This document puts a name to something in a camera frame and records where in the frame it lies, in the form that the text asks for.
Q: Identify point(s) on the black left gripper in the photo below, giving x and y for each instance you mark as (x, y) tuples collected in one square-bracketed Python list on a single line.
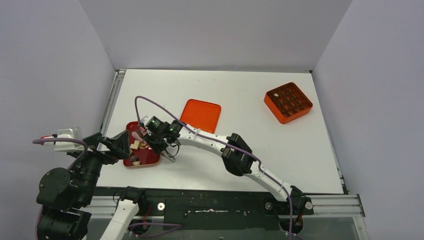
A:
[(119, 145)]

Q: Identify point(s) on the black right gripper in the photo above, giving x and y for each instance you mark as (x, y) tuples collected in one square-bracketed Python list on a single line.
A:
[(152, 136)]

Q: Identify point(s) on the pink silicone tongs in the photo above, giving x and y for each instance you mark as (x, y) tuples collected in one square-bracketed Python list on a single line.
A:
[(136, 135)]

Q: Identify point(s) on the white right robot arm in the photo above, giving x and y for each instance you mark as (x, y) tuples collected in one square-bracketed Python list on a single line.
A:
[(237, 157)]

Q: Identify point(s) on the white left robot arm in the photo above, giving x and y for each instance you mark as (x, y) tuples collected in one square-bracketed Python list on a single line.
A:
[(63, 192)]

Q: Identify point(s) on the white chocolate block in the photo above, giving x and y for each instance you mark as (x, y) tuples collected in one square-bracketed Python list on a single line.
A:
[(134, 146)]

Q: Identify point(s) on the red chocolate tray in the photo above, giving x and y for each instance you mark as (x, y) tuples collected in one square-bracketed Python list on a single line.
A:
[(144, 156)]

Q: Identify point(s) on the orange compartment chocolate box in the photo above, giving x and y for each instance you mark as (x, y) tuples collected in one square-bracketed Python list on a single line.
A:
[(290, 104)]

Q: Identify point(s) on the orange box lid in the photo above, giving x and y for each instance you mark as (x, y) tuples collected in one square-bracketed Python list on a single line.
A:
[(201, 114)]

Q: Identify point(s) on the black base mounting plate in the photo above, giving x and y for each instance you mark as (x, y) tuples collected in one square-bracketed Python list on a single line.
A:
[(222, 210)]

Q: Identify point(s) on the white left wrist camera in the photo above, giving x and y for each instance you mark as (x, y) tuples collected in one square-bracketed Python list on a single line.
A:
[(73, 133)]

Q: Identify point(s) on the aluminium table edge rail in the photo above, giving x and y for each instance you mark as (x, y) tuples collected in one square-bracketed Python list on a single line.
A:
[(113, 95)]

